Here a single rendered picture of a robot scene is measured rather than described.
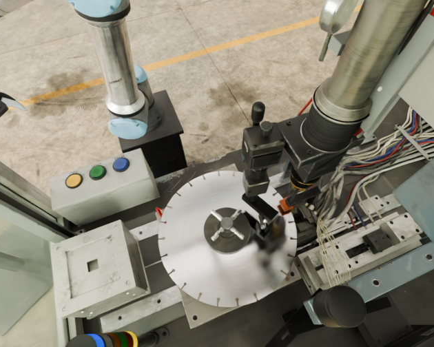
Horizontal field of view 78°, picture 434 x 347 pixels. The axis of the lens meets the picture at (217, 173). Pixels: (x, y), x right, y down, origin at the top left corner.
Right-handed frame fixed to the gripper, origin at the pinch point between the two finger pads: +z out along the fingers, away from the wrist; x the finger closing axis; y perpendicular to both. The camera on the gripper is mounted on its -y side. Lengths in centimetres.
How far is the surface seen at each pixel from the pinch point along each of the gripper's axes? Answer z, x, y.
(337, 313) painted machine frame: -21, 6, -102
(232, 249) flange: -5, 2, -83
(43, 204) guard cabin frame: 2.1, 14.7, -29.2
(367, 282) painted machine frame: -13, -3, -108
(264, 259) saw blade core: -4, 0, -90
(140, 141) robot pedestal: 16.3, -22.6, -30.4
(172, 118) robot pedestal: 16, -38, -35
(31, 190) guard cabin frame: -3.4, 13.3, -27.9
